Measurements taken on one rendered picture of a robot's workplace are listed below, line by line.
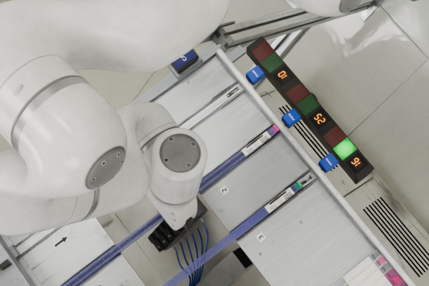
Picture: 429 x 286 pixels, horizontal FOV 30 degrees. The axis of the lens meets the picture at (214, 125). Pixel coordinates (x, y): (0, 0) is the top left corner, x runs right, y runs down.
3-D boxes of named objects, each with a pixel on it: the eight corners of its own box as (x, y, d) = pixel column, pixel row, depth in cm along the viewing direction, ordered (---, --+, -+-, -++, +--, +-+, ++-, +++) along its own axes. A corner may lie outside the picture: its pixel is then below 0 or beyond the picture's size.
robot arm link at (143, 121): (2, 136, 106) (133, 124, 133) (62, 237, 102) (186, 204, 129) (43, 95, 103) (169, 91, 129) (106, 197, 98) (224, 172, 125)
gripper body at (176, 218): (137, 172, 132) (136, 191, 143) (174, 220, 130) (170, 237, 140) (173, 147, 135) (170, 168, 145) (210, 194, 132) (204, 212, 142)
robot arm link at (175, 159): (136, 166, 130) (166, 214, 128) (137, 138, 118) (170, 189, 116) (179, 142, 133) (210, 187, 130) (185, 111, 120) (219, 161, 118)
